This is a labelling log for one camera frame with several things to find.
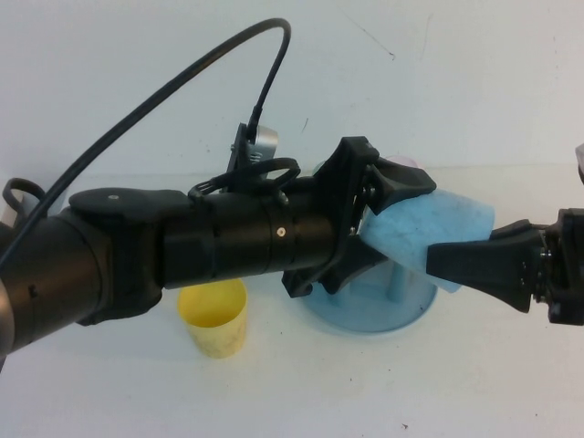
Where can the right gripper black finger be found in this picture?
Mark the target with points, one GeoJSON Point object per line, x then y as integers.
{"type": "Point", "coordinates": [479, 264]}
{"type": "Point", "coordinates": [524, 228]}

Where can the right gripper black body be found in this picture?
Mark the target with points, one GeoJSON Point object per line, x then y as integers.
{"type": "Point", "coordinates": [566, 264]}

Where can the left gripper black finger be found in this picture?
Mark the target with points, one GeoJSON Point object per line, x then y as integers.
{"type": "Point", "coordinates": [353, 264]}
{"type": "Point", "coordinates": [397, 182]}

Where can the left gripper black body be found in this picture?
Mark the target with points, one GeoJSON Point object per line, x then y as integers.
{"type": "Point", "coordinates": [349, 182]}

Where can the blue plastic cup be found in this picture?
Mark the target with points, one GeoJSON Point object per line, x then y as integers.
{"type": "Point", "coordinates": [433, 219]}

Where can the left robot arm dark grey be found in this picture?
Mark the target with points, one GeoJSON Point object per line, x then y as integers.
{"type": "Point", "coordinates": [114, 255]}

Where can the pink plastic cup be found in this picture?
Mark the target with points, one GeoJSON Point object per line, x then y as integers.
{"type": "Point", "coordinates": [406, 160]}

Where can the blue cup stand with posts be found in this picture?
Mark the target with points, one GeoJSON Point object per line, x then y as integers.
{"type": "Point", "coordinates": [365, 319]}

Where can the yellow plastic cup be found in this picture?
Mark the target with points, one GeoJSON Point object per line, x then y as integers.
{"type": "Point", "coordinates": [214, 337]}

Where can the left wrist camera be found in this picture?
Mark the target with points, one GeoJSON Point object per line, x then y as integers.
{"type": "Point", "coordinates": [264, 141]}

